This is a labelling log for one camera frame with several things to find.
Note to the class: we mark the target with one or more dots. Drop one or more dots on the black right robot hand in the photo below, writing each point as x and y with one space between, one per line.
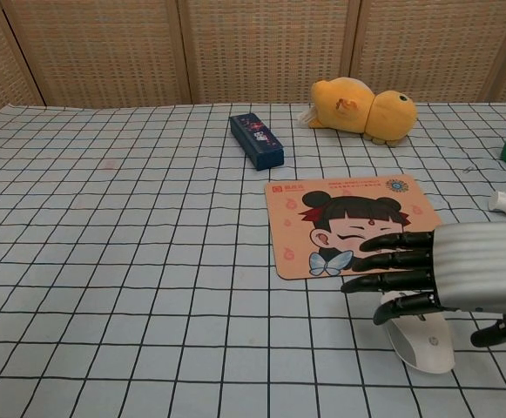
479 265

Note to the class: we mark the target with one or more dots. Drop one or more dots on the white computer mouse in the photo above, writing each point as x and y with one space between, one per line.
427 344

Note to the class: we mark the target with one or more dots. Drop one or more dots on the cartoon girl mouse pad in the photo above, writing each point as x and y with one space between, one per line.
322 209

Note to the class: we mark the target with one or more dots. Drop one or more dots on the small metal paper clip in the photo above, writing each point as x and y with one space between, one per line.
468 169

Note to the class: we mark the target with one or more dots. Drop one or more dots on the yellow plush duck toy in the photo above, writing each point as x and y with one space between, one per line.
357 109

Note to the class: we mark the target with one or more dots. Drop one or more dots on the dark blue rectangular box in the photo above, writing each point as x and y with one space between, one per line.
257 141

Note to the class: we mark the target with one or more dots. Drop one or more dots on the woven rattan folding screen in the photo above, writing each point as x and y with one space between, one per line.
252 48

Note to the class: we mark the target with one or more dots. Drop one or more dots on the blue checkered tablecloth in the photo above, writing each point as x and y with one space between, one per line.
126 270

